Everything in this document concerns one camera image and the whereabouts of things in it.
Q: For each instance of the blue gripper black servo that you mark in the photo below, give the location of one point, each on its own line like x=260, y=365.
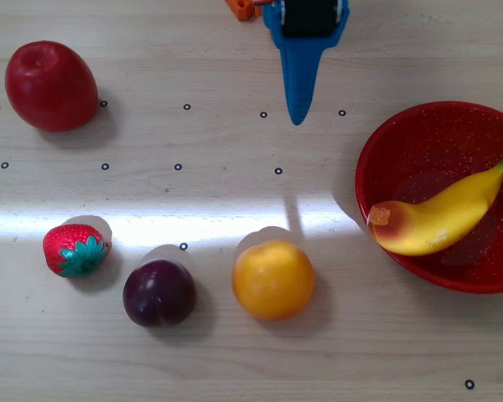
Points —
x=305, y=17

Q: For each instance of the yellow toy banana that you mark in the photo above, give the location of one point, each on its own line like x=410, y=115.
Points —
x=440, y=222

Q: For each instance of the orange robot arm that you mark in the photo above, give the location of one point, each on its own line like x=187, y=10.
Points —
x=243, y=9

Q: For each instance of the red speckled bowl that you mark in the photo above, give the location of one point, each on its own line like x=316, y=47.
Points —
x=423, y=138

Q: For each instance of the orange yellow toy peach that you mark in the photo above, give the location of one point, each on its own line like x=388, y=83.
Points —
x=273, y=280

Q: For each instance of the red toy apple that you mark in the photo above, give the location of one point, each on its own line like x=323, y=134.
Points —
x=50, y=88

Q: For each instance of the dark purple toy plum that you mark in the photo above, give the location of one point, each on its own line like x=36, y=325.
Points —
x=159, y=293

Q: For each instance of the red toy strawberry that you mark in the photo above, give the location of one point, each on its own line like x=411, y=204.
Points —
x=69, y=247

